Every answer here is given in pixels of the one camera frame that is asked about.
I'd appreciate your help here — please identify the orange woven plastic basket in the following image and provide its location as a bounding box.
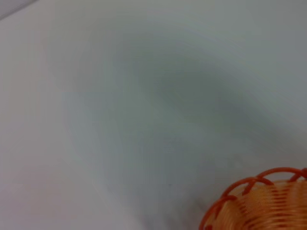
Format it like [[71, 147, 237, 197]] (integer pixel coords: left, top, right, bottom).
[[198, 167, 307, 230]]

